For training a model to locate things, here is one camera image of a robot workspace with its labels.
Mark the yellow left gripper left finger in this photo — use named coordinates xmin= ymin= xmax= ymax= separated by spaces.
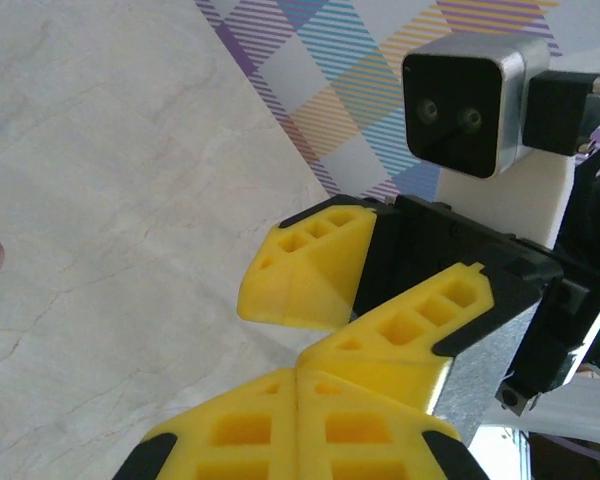
xmin=112 ymin=368 xmax=299 ymax=480

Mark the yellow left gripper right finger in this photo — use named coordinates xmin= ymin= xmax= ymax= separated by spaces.
xmin=295 ymin=368 xmax=489 ymax=480

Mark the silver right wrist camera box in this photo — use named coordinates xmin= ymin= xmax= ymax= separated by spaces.
xmin=401 ymin=32 xmax=552 ymax=180

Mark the black camera cable plug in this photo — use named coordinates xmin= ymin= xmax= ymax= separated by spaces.
xmin=521 ymin=69 xmax=600 ymax=157

